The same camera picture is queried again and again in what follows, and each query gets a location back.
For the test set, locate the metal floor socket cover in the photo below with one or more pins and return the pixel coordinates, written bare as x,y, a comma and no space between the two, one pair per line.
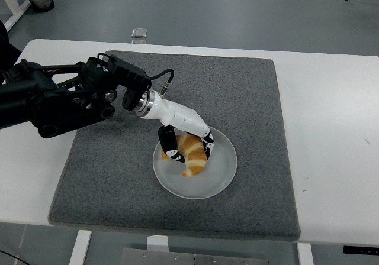
139,33

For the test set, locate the black table control panel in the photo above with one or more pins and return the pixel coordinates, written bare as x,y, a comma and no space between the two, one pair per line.
359,249

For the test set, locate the white table frame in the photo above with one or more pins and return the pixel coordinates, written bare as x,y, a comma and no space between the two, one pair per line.
16,10

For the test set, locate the grey round plate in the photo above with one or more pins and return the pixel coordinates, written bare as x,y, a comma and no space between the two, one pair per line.
220,170

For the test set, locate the croissant bread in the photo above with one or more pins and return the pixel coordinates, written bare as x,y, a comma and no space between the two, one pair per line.
194,155

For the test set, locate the white table leg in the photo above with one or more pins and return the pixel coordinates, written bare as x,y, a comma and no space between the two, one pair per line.
305,254
157,243
80,248

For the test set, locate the grey felt mat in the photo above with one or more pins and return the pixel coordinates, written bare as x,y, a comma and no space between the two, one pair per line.
231,93

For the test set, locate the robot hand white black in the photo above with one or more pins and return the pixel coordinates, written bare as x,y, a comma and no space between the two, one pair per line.
180,117

